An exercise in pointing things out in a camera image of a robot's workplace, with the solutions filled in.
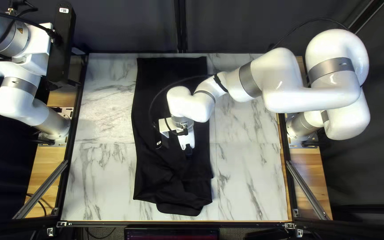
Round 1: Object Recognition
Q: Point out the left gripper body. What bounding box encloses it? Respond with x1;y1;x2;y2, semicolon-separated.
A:
21;23;54;76

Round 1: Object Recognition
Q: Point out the black frame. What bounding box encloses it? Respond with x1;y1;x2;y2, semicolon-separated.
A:
12;0;384;240

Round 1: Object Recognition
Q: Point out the black cable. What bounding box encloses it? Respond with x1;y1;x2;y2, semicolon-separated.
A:
25;193;48;218
0;0;61;62
271;18;350;51
148;75;213;136
85;228;116;240

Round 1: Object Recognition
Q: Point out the black t-shirt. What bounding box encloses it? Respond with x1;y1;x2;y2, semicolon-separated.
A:
131;56;214;216

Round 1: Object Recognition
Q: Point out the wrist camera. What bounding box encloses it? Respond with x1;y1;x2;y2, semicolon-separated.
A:
47;2;77;84
153;128;166;151

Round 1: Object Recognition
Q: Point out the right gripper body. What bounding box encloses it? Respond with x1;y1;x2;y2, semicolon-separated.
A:
159;117;196;150

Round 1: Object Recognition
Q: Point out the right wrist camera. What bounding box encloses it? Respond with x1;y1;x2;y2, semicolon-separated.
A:
153;128;166;151

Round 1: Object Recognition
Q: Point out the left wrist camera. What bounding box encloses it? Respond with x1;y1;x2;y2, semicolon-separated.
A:
47;2;77;84

